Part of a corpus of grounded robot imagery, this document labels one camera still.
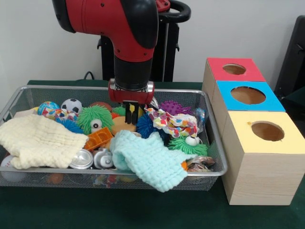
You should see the dark green side cloth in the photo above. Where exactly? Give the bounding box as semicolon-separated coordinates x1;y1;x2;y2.
280;85;305;136

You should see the large green puffer toy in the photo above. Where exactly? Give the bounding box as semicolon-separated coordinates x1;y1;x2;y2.
77;106;114;135

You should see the mint green knitted cloth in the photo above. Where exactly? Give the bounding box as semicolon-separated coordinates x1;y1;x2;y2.
110;130;198;193

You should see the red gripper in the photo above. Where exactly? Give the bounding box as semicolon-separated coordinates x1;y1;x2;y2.
108;79;155;125

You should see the orange plastic toy crate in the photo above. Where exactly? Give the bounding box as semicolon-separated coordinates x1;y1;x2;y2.
83;127;114;151

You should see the globe print ball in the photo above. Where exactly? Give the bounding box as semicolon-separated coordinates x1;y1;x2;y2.
37;101;61;116

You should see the dark green table cloth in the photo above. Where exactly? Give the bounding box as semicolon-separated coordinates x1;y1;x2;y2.
0;80;305;229

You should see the silver wire mesh bin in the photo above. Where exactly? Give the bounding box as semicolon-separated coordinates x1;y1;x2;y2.
0;85;228;191

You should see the cream knitted cloth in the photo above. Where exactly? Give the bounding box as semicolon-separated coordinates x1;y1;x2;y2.
0;114;89;169

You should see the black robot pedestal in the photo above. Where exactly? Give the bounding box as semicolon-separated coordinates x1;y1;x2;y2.
97;0;192;82

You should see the clear plastic packet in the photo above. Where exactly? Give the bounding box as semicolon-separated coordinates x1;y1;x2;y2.
194;107;208;133

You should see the black and white soccer ball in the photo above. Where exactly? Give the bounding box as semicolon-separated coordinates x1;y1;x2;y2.
61;98;83;113

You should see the small green puffer toy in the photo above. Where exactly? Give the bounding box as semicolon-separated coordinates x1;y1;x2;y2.
168;136;208;157

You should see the wooden box with three holes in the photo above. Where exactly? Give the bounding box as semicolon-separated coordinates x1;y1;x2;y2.
202;57;305;206

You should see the black upright panel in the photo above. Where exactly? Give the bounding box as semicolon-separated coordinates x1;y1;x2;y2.
274;15;305;97

